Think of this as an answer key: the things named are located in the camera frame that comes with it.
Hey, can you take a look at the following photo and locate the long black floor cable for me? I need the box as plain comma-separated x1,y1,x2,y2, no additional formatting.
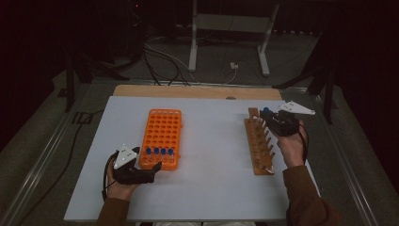
18,109,104,226

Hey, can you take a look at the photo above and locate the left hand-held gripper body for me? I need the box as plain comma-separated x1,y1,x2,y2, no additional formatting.
112,143,156,186

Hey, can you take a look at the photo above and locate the black tripod stand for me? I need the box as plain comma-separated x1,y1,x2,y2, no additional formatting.
64,53,130,113
272,31,336,125

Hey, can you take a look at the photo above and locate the right hand-held gripper cable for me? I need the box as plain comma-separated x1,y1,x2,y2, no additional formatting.
297,122,311,165

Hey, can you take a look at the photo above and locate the person's left hand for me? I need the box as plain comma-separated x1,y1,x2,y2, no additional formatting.
106,159,140,202

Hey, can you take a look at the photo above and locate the hand-held gripper cable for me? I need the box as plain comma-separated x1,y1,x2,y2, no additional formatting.
102,153,117,202
297,122,311,165

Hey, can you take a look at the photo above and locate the wooden test tube rack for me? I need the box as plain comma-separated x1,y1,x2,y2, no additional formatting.
244,106,277,176

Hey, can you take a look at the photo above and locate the white table mat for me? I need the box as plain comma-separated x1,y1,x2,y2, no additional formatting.
63,95,321,222

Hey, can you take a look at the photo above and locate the grey metal stand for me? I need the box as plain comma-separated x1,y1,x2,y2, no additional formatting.
187,0,280,77

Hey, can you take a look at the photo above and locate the orange plastic test tube rack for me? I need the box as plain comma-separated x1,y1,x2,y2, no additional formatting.
138,108,184,171

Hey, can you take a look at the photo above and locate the person's right hand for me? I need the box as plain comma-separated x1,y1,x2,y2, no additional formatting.
276,121,307,169

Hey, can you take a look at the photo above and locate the black floor cable bundle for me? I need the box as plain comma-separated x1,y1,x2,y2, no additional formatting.
141,46,191,88

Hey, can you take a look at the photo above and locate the left hand-held gripper cable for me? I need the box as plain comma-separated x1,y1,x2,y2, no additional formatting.
102,153,117,202

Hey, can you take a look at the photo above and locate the black equipment with red light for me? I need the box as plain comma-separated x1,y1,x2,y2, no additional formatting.
123,0,149,60

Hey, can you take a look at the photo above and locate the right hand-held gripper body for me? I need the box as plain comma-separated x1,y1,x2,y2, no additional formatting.
268,100,316,137

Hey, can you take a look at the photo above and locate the metal floor rail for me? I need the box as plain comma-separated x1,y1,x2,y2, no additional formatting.
310,90,379,226
0,83,92,226

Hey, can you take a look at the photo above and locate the white floor cable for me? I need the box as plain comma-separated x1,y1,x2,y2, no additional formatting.
144,41,238,85

